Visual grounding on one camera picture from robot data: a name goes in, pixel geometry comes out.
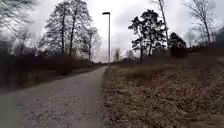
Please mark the tall street lamp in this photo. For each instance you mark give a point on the tall street lamp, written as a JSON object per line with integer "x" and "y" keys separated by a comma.
{"x": 109, "y": 40}

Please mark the group of dark pine trees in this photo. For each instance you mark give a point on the group of dark pine trees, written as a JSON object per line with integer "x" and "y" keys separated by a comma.
{"x": 148, "y": 31}

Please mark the dry grass slope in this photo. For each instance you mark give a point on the dry grass slope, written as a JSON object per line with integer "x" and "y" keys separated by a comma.
{"x": 160, "y": 96}

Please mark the group of tall trees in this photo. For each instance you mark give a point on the group of tall trees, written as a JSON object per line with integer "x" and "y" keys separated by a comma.
{"x": 62, "y": 31}

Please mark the grey asphalt path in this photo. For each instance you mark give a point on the grey asphalt path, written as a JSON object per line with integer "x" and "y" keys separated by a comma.
{"x": 60, "y": 103}

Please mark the dry grass verge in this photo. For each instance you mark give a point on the dry grass verge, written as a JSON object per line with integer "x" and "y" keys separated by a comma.
{"x": 43, "y": 78}

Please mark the dark hedge of bushes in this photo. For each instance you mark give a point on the dark hedge of bushes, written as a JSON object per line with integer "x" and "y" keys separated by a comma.
{"x": 20, "y": 66}

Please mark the group of bare trees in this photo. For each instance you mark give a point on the group of bare trees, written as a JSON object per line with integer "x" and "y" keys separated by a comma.
{"x": 207, "y": 31}

